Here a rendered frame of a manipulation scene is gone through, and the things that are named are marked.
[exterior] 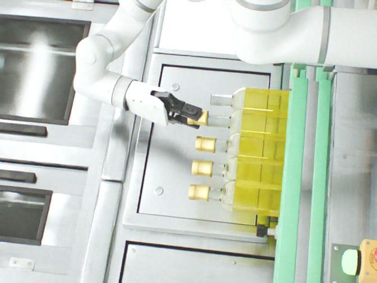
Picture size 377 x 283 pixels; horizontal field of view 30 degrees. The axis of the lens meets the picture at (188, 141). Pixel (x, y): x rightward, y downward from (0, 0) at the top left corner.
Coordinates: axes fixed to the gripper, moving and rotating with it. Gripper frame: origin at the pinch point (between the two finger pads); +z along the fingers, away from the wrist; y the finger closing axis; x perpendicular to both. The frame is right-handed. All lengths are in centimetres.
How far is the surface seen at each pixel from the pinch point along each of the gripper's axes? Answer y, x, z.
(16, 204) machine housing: -18.9, -29.1, -35.4
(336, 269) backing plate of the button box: 14.3, -25.8, 39.7
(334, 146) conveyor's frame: 14.0, -2.3, 31.8
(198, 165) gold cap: -0.2, -10.6, 5.9
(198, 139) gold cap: 0.1, -4.8, 3.5
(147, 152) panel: -15.1, -6.2, -9.9
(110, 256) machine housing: -15.3, -33.1, -7.5
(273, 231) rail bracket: -6.2, -16.7, 25.6
